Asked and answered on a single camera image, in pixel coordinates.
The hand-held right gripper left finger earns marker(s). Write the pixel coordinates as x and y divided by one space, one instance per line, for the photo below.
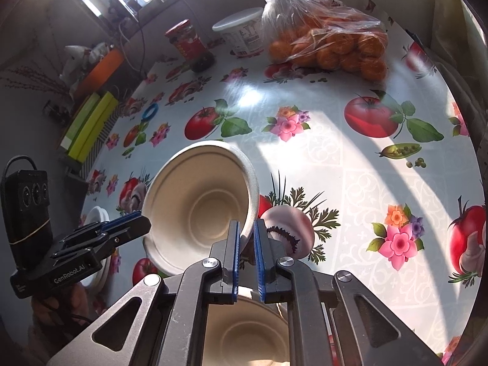
235 259

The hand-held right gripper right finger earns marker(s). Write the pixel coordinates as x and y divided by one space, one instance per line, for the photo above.
260 259

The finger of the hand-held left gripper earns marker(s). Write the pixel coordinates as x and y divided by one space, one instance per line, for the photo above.
129 228
122 219

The beige paper bowl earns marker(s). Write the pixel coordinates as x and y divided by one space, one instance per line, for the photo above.
198 198
244 331

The person's left forearm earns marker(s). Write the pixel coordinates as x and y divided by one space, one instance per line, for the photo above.
42 345

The person's left hand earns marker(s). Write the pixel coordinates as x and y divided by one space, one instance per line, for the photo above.
49 308

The striped flat box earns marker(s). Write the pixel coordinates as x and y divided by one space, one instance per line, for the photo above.
108 133

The lime green flat box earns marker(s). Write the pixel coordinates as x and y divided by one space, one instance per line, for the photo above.
93 125

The printed vegetable tablecloth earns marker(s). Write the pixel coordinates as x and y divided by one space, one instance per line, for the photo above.
343 198

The pale green flat box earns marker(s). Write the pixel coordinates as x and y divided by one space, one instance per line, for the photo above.
78 122

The dried purple branches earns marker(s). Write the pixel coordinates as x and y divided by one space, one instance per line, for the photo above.
34 78

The orange tray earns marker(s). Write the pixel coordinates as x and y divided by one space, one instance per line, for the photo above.
101 72

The crumpled white paper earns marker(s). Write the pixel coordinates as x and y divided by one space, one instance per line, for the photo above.
82 53

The dark sauce bottle red label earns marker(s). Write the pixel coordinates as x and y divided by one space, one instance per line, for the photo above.
188 44

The white plastic tub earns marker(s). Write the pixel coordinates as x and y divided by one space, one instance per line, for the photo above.
242 34

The plastic bag of oranges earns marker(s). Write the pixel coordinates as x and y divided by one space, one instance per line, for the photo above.
331 45

